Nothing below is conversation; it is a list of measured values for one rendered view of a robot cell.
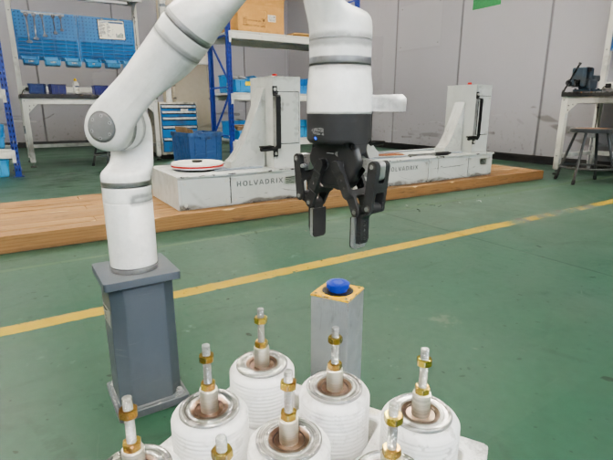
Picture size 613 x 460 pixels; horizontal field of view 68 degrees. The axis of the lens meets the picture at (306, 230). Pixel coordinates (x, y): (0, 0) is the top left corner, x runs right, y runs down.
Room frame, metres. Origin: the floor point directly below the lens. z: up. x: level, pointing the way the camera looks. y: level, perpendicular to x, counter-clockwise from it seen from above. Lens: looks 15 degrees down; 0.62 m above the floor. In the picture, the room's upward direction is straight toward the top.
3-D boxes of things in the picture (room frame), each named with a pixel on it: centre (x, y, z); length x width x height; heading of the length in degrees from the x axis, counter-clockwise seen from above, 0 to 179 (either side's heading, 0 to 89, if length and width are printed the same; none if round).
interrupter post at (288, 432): (0.44, 0.02, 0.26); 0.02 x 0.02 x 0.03
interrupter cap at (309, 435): (0.44, 0.02, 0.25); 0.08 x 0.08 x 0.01
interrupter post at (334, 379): (0.54, -0.04, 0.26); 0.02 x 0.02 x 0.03
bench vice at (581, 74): (4.25, -2.45, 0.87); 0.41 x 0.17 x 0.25; 122
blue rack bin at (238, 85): (5.76, 0.80, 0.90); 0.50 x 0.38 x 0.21; 34
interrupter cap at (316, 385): (0.54, -0.04, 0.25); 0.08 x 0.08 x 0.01
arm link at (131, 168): (0.89, 0.35, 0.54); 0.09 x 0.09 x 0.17; 78
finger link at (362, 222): (0.51, -0.07, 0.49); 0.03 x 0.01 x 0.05; 42
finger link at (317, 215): (0.57, -0.01, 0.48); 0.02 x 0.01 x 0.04; 132
